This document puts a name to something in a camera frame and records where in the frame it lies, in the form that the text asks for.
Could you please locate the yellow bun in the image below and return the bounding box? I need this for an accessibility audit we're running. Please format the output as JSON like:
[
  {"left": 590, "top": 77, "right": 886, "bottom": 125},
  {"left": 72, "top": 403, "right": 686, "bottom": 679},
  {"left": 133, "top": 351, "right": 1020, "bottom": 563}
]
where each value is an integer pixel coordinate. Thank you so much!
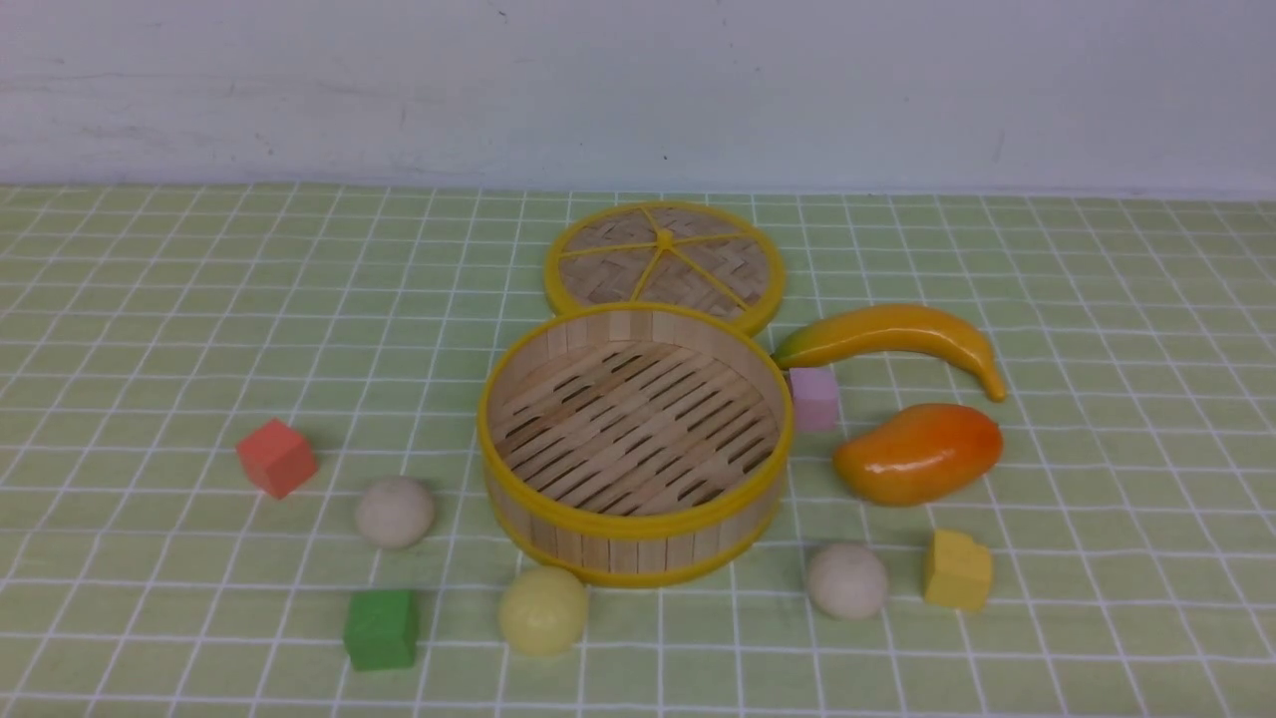
[{"left": 496, "top": 566, "right": 588, "bottom": 657}]

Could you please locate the pink foam cube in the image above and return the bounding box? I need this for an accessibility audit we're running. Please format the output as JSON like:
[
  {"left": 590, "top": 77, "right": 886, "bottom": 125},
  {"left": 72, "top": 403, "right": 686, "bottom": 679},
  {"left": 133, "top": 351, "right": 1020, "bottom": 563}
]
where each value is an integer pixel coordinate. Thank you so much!
[{"left": 789, "top": 365, "right": 841, "bottom": 435}]

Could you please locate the red foam cube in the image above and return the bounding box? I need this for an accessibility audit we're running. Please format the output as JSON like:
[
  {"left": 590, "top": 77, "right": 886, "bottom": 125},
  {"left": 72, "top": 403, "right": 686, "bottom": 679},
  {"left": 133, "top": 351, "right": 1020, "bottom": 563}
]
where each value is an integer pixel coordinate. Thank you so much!
[{"left": 235, "top": 418, "right": 318, "bottom": 500}]

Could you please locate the woven bamboo steamer lid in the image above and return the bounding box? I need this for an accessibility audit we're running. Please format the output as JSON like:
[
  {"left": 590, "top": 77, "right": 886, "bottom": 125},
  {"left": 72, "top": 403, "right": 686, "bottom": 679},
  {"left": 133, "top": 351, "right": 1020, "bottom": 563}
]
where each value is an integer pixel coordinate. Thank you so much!
[{"left": 544, "top": 200, "right": 786, "bottom": 335}]

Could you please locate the orange toy mango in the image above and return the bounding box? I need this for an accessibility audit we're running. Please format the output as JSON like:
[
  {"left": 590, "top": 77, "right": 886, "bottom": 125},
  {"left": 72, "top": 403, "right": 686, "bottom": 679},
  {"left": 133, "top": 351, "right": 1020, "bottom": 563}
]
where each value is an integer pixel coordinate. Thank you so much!
[{"left": 832, "top": 403, "right": 1004, "bottom": 508}]

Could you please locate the bamboo steamer tray yellow rim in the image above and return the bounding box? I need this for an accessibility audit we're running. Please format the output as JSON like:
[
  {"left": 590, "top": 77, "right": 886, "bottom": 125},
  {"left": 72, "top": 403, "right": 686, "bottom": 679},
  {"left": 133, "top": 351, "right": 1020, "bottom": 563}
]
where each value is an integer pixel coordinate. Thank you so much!
[{"left": 476, "top": 304, "right": 795, "bottom": 587}]

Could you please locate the yellow toy banana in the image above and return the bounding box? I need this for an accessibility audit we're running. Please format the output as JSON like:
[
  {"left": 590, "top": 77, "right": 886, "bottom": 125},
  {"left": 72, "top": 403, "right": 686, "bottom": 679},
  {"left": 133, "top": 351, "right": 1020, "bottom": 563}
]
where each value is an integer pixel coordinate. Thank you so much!
[{"left": 772, "top": 304, "right": 1008, "bottom": 403}]

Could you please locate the white bun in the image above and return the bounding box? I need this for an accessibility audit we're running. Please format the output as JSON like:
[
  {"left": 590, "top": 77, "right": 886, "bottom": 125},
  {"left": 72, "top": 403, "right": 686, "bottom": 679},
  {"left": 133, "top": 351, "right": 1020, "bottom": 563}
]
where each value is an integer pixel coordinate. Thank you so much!
[
  {"left": 806, "top": 542, "right": 889, "bottom": 621},
  {"left": 353, "top": 476, "right": 436, "bottom": 548}
]

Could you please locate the green checkered tablecloth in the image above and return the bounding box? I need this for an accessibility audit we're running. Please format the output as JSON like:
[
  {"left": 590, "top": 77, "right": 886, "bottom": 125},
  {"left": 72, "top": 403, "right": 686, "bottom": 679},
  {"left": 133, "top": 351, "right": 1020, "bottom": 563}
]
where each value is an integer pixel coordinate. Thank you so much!
[{"left": 1, "top": 185, "right": 1275, "bottom": 717}]

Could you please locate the green foam cube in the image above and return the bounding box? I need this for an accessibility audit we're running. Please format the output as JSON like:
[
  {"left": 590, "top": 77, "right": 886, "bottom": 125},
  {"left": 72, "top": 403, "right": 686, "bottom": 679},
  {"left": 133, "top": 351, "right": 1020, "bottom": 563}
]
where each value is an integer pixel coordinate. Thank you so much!
[{"left": 343, "top": 589, "right": 420, "bottom": 672}]

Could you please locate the yellow foam block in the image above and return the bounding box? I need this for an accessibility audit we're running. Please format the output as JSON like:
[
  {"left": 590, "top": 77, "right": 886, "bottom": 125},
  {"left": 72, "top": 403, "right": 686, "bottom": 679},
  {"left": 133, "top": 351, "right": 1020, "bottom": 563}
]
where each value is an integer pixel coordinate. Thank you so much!
[{"left": 923, "top": 529, "right": 994, "bottom": 612}]

